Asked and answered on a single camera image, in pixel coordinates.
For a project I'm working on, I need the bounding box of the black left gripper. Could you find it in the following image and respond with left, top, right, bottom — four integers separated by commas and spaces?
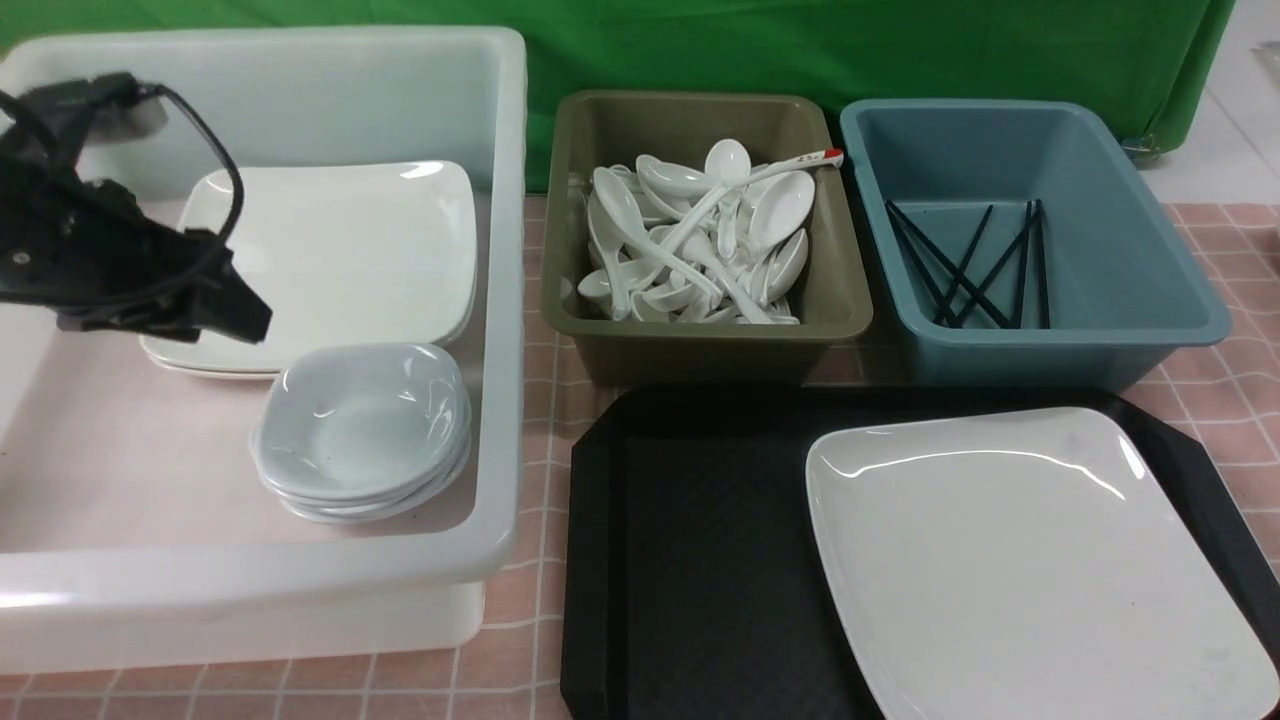
3, 152, 273, 345

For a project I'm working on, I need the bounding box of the small white bowl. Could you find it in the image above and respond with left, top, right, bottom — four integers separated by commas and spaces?
250, 343, 472, 510

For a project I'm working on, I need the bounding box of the black chopstick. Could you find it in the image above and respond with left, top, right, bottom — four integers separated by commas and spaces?
884, 201, 955, 328
937, 205, 995, 327
1012, 201, 1036, 328
1030, 199, 1051, 329
884, 201, 1012, 328
956, 209, 1025, 329

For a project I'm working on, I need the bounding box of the large white square plate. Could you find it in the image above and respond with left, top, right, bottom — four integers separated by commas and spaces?
805, 407, 1277, 719

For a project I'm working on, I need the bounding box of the white ceramic soup spoon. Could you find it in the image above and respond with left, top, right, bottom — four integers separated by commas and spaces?
591, 167, 723, 297

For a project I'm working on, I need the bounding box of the top white plate in tub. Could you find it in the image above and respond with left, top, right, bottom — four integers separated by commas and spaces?
141, 160, 479, 374

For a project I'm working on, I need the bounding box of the top stacked white bowl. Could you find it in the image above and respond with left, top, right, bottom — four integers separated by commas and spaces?
250, 382, 470, 524

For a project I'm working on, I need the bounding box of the stacked white bowl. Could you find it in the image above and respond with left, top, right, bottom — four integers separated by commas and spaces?
250, 406, 471, 525
250, 382, 470, 524
276, 436, 474, 525

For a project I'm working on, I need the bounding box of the large white plastic tub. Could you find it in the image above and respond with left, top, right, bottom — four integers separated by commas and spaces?
3, 26, 529, 675

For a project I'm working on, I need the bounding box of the middle stacked white bowl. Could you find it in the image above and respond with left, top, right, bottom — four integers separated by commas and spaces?
250, 406, 471, 525

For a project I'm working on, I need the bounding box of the bottom stacked white bowl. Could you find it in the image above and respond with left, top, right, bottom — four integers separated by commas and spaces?
276, 436, 474, 525

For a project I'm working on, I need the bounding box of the red tipped white spoon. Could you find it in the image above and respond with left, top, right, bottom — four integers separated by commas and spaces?
605, 149, 845, 299

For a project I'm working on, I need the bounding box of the black serving tray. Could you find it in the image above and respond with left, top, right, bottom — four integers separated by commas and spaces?
559, 384, 1279, 719

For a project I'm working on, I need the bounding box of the white spoon right in bin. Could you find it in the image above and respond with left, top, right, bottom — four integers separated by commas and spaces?
748, 170, 817, 256

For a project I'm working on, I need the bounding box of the black chopstick in blue bin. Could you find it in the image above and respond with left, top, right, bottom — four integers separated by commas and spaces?
884, 201, 1012, 328

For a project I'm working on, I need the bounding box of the blue plastic bin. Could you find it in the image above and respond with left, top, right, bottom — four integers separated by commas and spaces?
840, 99, 1230, 391

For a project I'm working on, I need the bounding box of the green backdrop cloth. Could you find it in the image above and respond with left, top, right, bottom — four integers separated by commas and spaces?
1, 1, 1234, 192

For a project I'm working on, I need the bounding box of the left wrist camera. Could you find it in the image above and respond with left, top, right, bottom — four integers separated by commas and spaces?
17, 72, 168, 145

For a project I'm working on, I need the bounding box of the black left camera cable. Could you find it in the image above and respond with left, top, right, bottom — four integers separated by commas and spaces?
0, 85, 246, 311

